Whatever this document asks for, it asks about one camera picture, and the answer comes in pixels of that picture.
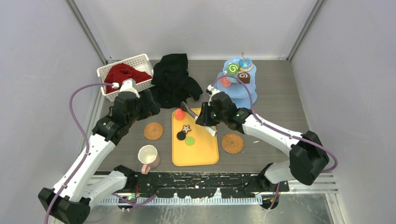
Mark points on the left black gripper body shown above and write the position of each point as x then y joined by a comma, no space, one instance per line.
142,110

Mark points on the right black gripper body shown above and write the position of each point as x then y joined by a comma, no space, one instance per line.
211,116

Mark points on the metal tongs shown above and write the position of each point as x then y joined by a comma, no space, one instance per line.
184,107

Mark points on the pink swirl roll cake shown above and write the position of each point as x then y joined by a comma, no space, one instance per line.
225,82

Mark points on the chocolate swirl roll cake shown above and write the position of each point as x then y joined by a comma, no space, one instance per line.
244,77

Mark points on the red round cake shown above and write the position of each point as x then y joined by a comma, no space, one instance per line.
180,114

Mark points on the green roll cake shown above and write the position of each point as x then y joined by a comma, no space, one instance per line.
233,69

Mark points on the yellow tray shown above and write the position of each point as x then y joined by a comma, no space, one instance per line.
205,150

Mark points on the blue three-tier cake stand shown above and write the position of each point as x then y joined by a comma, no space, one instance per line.
243,95

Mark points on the blue donut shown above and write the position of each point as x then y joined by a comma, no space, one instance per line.
245,64

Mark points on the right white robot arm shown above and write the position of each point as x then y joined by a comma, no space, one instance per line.
306,155

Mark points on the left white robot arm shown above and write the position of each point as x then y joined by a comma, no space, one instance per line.
70,200

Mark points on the red cloth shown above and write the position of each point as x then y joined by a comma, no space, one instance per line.
122,72

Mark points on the left woven coaster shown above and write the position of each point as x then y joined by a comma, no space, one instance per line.
153,131

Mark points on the woven coaster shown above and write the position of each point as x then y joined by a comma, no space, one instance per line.
153,131
232,143

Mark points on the right woven coaster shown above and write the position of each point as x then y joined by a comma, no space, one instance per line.
232,143

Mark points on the brown star cookie left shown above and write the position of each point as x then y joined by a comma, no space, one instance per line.
186,129

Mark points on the green round macaron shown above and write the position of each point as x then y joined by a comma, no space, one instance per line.
190,141

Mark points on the white plastic basket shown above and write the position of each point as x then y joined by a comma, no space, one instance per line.
137,68

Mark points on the black round cookie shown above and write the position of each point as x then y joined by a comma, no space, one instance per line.
181,135

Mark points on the black cloth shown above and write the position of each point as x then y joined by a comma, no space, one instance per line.
172,82

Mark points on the pink mug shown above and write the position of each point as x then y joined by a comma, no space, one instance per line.
149,157

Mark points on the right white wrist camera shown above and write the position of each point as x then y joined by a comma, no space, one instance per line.
211,91

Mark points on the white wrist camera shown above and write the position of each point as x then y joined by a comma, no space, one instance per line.
211,91
129,85

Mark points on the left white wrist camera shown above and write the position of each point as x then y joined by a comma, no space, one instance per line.
129,85

